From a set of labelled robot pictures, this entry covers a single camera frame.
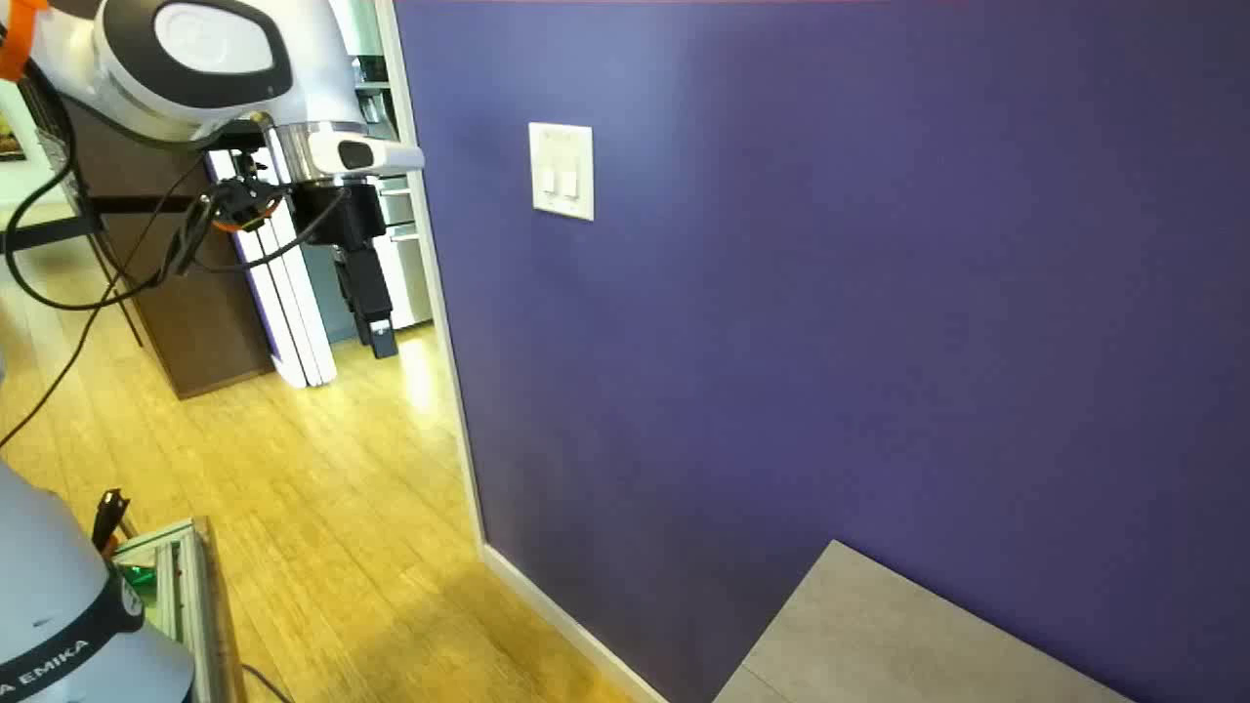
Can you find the white folding door panels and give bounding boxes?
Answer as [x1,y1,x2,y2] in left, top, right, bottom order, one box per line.
[208,140,345,394]

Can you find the white shelf unit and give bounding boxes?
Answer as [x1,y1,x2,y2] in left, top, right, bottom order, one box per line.
[341,0,441,337]

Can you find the brown wooden cabinet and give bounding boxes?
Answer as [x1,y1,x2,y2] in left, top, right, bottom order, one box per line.
[53,95,276,403]

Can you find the white door trim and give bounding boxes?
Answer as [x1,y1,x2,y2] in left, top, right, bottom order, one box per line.
[370,0,493,549]

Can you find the orange strap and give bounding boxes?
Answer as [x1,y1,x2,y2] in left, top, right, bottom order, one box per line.
[0,0,51,86]

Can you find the white baseboard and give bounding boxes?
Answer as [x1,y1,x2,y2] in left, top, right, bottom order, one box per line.
[478,539,671,703]

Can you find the white double switch plate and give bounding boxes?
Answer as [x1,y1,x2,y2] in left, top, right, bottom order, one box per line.
[522,115,596,227]

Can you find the white rocker switch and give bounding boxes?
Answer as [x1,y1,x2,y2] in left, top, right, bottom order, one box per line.
[539,134,565,203]
[557,134,586,207]

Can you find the black looping robot cable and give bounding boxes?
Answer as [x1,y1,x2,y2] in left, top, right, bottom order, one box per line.
[0,152,212,451]

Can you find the grey table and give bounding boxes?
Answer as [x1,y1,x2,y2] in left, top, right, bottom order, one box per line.
[712,533,1137,703]

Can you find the black wrist cable bundle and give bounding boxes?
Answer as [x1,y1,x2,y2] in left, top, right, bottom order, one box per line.
[167,173,316,278]

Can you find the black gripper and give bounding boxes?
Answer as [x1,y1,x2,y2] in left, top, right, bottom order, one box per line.
[289,181,402,364]

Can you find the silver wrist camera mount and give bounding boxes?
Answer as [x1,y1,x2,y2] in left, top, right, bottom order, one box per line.
[301,115,430,184]

